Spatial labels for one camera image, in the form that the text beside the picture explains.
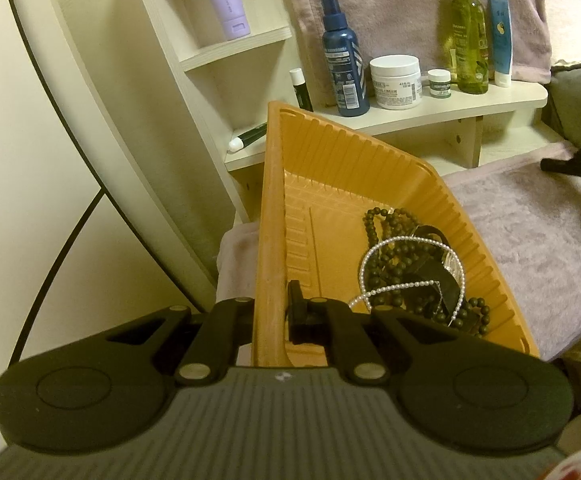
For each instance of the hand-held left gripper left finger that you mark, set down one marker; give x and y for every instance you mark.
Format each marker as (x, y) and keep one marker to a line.
(230, 320)

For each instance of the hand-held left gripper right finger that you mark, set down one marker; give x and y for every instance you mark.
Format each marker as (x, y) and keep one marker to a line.
(298, 315)

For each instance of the black case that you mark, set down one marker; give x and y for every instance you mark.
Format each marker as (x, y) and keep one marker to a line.
(562, 166)

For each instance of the orange plastic basket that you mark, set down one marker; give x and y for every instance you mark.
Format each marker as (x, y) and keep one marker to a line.
(350, 175)

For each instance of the pink fleece blanket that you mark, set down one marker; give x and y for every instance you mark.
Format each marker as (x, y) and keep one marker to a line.
(545, 260)

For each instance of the blue white tube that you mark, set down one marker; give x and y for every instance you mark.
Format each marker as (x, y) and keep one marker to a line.
(500, 35)

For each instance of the cream wooden shelf unit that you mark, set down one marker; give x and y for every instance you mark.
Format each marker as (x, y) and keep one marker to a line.
(445, 105)

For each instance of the green spray bottle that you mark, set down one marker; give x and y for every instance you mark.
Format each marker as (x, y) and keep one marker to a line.
(467, 45)

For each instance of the small green white jar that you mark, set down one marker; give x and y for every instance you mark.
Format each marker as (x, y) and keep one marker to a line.
(440, 85)

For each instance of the black tube white cap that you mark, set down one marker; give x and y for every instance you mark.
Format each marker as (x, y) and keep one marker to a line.
(250, 133)

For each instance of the white cream jar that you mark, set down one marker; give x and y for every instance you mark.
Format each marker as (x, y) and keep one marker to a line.
(395, 85)

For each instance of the pink towel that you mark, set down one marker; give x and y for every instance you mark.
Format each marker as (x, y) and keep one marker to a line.
(395, 10)

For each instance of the blue spray bottle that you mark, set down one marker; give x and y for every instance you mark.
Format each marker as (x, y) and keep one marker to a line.
(343, 70)

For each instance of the cream curved panel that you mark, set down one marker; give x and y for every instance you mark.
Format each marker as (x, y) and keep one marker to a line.
(70, 85)

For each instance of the purple tube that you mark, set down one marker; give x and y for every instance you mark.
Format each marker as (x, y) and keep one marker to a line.
(225, 0)

